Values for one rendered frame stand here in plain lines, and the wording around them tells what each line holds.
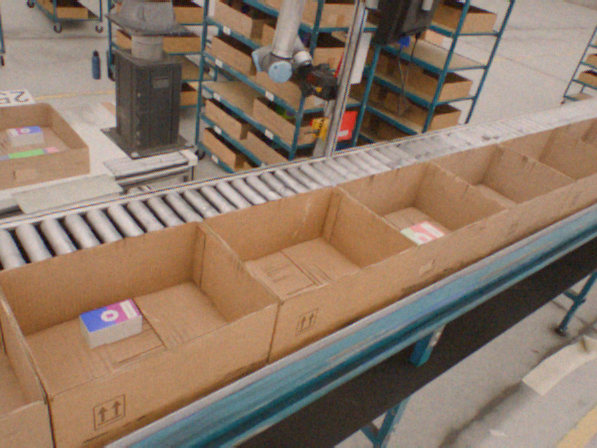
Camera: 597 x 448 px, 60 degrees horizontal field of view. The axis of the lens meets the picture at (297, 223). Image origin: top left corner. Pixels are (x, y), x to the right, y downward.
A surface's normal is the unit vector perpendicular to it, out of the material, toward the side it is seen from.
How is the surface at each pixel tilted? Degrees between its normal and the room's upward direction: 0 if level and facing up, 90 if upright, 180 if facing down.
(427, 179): 90
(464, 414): 0
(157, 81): 90
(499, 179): 90
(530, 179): 90
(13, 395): 0
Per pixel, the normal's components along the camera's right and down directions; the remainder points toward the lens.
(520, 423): 0.18, -0.82
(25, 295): 0.63, 0.52
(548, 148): -0.76, 0.24
